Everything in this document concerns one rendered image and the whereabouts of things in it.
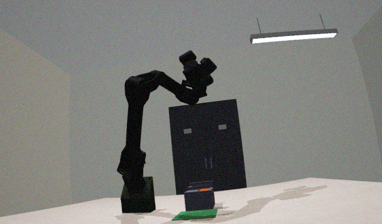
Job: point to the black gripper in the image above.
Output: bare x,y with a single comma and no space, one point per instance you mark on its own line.
188,56

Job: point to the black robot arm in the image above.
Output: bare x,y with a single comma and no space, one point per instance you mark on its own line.
137,91

